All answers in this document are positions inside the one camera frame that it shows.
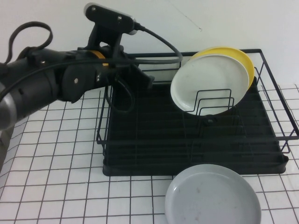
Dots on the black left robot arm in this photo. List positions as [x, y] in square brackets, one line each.
[35, 93]

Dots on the yellow round plate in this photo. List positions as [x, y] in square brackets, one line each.
[243, 58]

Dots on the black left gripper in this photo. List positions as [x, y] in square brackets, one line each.
[119, 67]

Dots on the grey round plate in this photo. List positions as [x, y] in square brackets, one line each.
[210, 198]

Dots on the black plastic drip tray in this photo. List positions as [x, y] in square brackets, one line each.
[158, 121]

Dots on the white black-grid tablecloth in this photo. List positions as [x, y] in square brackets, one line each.
[58, 151]

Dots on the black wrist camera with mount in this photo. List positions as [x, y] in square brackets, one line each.
[105, 14]

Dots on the white round plate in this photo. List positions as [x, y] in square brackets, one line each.
[205, 77]

